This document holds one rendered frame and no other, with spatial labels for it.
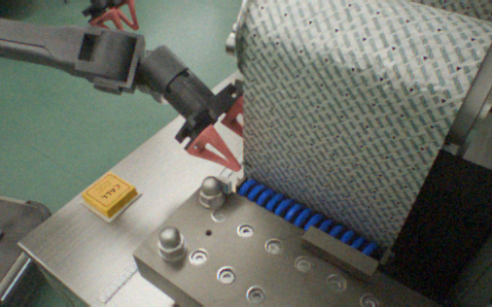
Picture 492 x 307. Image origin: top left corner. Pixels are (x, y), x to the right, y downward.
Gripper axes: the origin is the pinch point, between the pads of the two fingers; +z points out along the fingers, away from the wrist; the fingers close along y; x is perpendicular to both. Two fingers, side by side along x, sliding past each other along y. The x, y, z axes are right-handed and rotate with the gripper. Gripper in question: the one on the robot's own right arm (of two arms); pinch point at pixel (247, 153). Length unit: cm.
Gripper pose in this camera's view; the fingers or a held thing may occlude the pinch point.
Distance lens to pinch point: 58.3
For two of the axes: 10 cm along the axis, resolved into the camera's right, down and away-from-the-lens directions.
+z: 7.1, 7.1, 0.3
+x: 4.4, -4.0, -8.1
